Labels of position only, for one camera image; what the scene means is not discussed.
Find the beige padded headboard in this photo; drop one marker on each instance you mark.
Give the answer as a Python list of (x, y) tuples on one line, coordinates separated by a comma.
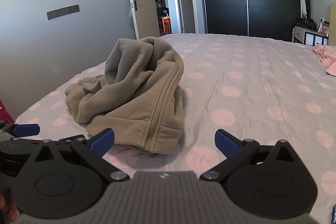
[(333, 24)]

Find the dark bag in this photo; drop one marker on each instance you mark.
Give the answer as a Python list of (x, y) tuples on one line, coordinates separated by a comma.
[(305, 23)]

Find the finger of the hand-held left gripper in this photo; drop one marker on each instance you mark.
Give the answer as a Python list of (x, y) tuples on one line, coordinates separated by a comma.
[(26, 129)]

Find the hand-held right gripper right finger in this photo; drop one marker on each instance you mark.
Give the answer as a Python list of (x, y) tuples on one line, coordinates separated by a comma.
[(225, 142)]

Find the red patterned cloth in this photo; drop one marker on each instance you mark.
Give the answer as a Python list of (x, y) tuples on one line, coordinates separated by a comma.
[(4, 113)]

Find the white side table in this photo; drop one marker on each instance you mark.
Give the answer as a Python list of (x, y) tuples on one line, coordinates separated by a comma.
[(302, 35)]

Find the beige fleece jacket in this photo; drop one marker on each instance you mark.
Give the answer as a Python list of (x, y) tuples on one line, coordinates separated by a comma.
[(136, 98)]

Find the bed with pink-dotted sheet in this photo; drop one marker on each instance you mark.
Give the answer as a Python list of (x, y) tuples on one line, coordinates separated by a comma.
[(249, 108)]

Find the pink spotted garment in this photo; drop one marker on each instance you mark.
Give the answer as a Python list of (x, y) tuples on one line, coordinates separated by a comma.
[(325, 54)]

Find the person's left hand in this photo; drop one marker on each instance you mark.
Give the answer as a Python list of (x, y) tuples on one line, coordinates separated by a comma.
[(13, 216)]

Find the grey wall switch panel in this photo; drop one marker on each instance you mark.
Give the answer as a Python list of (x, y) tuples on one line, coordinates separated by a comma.
[(63, 12)]

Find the light pink cloth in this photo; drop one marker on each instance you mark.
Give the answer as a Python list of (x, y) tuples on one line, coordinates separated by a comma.
[(332, 69)]

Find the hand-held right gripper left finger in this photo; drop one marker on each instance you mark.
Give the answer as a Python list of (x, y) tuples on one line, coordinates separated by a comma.
[(102, 141)]

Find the picture frame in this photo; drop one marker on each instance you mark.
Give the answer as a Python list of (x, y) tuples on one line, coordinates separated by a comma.
[(324, 29)]

